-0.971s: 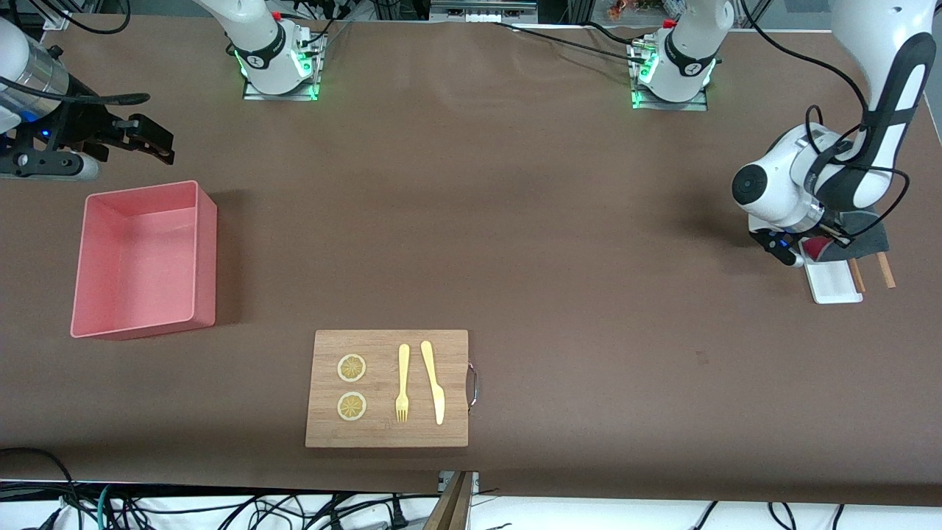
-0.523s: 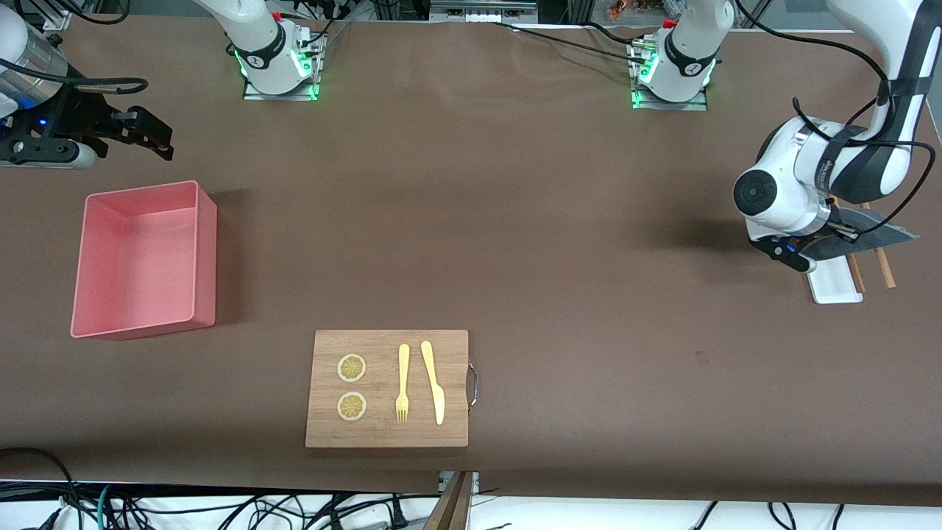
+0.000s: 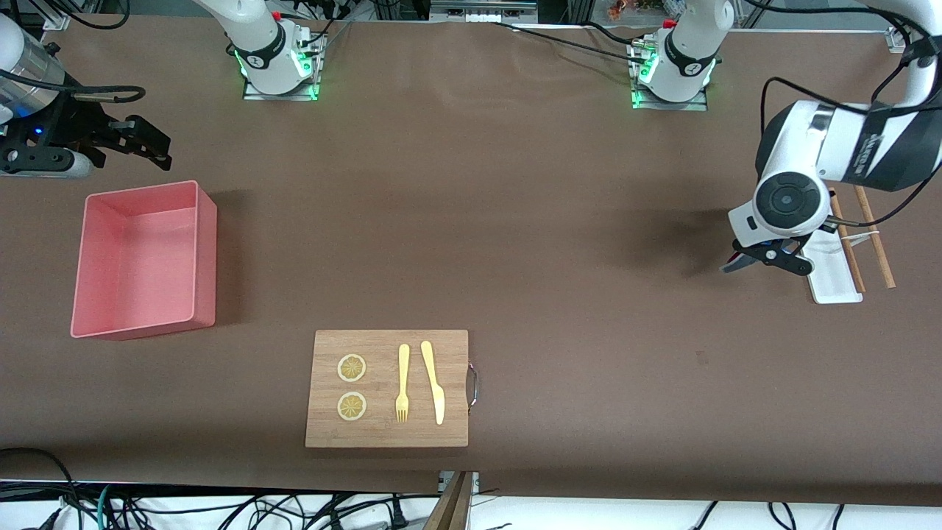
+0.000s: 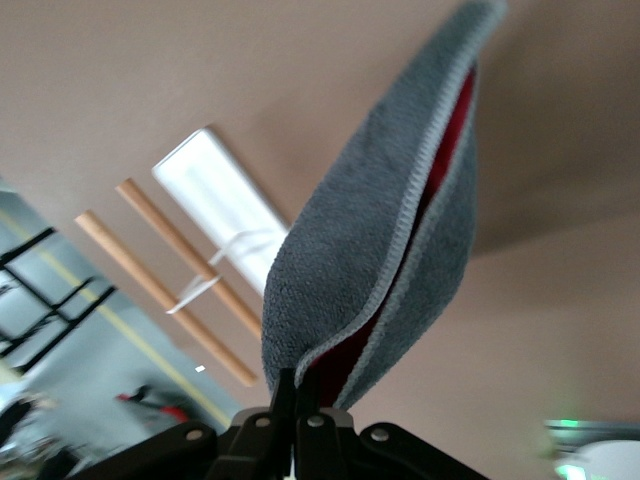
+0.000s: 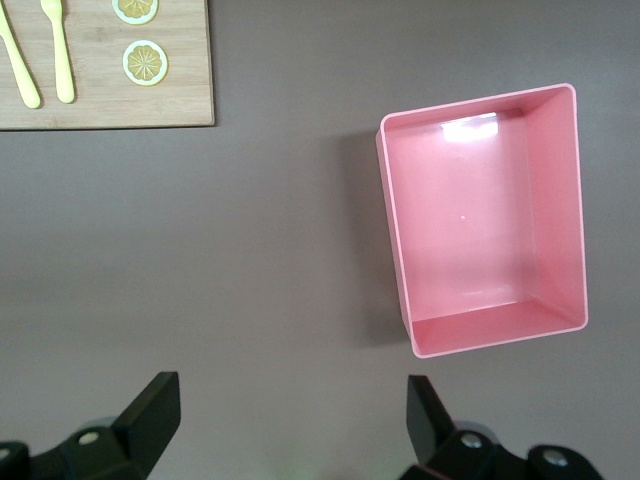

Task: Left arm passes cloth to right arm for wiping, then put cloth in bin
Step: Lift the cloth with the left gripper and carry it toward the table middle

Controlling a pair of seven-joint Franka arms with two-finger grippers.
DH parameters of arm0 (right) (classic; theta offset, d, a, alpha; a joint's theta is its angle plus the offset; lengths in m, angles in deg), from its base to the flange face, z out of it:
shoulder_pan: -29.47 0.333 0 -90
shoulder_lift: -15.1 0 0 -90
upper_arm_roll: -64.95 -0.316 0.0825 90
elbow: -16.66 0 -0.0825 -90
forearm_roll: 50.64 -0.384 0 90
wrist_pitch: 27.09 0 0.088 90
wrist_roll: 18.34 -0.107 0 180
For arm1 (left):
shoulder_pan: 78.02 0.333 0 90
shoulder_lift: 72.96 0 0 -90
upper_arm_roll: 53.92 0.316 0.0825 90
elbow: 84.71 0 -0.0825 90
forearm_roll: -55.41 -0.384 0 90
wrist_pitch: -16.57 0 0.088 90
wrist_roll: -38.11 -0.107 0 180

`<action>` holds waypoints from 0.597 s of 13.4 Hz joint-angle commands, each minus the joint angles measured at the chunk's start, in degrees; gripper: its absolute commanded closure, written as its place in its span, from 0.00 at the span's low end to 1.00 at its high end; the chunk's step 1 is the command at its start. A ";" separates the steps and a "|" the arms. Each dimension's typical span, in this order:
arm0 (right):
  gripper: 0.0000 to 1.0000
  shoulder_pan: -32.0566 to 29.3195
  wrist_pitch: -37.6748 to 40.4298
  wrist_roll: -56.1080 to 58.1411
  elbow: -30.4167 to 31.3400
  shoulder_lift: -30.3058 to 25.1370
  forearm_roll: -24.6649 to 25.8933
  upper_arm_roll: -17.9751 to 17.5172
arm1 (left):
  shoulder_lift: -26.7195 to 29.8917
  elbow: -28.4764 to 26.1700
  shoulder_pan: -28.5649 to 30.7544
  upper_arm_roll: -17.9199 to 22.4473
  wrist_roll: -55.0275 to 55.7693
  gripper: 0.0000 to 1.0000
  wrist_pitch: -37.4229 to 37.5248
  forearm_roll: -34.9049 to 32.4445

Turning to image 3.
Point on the aluminium corner bracket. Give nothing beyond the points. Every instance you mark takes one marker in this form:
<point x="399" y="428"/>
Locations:
<point x="57" y="20"/>
<point x="898" y="38"/>

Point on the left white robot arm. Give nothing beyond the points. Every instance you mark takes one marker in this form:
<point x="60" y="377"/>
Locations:
<point x="802" y="140"/>

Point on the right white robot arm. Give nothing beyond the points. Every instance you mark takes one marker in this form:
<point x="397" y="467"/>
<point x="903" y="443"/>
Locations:
<point x="265" y="44"/>

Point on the black power plug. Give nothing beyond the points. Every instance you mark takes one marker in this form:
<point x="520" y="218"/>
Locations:
<point x="398" y="515"/>

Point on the pink plastic box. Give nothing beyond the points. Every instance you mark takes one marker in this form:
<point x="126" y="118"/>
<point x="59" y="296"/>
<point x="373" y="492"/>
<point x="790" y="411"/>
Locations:
<point x="140" y="265"/>

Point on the white rectangular tray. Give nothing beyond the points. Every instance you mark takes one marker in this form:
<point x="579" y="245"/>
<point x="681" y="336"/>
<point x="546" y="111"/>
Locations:
<point x="835" y="283"/>

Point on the wooden cutting board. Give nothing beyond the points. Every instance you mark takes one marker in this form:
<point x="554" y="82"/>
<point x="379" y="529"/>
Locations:
<point x="383" y="434"/>

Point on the wooden plank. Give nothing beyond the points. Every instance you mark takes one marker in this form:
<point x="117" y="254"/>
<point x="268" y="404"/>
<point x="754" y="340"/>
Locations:
<point x="450" y="508"/>

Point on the lemon slice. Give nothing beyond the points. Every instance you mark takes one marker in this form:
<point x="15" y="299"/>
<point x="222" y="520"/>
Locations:
<point x="352" y="406"/>
<point x="352" y="368"/>

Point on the wooden rod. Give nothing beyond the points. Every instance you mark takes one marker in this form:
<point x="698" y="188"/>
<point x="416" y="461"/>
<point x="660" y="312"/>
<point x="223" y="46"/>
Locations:
<point x="883" y="258"/>
<point x="854" y="269"/>

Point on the aluminium frame rail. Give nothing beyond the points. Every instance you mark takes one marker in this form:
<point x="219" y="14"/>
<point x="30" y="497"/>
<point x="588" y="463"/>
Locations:
<point x="482" y="9"/>

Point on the small orange colourful objects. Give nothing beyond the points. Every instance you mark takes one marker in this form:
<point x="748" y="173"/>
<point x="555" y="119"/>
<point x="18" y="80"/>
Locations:
<point x="620" y="9"/>

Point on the yellow plastic knife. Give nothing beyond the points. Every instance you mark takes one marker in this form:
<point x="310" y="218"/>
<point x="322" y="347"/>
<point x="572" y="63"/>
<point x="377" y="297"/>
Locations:
<point x="434" y="383"/>

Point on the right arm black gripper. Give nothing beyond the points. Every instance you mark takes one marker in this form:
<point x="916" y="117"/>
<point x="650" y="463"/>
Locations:
<point x="76" y="125"/>

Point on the small metal bracket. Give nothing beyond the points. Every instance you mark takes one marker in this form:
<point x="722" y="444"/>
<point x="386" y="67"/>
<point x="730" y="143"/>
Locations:
<point x="475" y="482"/>

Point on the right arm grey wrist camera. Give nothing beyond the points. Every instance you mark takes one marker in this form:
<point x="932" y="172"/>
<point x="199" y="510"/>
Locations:
<point x="44" y="168"/>

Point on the yellow plastic fork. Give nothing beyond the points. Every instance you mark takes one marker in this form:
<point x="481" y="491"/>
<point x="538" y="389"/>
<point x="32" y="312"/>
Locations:
<point x="403" y="368"/>

